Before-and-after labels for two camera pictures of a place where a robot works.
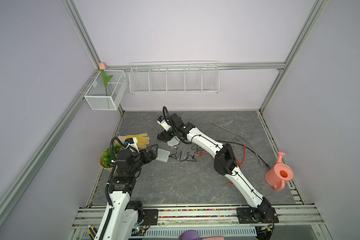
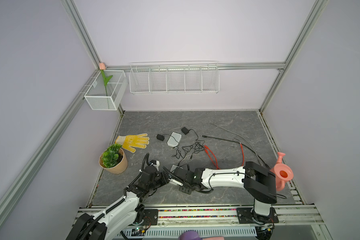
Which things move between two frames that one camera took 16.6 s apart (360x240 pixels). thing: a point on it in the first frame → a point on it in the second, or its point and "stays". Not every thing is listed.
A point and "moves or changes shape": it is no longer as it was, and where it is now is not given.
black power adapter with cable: x=188 y=156 moves or changes shape
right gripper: x=164 y=135 → x=183 y=190
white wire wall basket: x=174 y=77 stays
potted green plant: x=105 y=156 stays
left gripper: x=152 y=155 → x=164 y=177
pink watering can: x=277 y=176 stays
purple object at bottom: x=190 y=235 stays
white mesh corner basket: x=107 y=97 stays
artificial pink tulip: x=102 y=67 stays
